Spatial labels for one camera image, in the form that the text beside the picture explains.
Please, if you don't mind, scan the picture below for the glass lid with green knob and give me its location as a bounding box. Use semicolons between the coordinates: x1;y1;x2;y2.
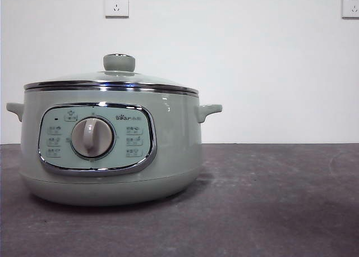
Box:
23;53;200;95

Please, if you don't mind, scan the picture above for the pale green electric cooking pot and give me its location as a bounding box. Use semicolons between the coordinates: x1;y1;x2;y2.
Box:
6;89;223;207

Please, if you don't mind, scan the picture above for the white wall socket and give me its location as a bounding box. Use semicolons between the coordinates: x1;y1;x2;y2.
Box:
341;0;359;19
104;0;130;19

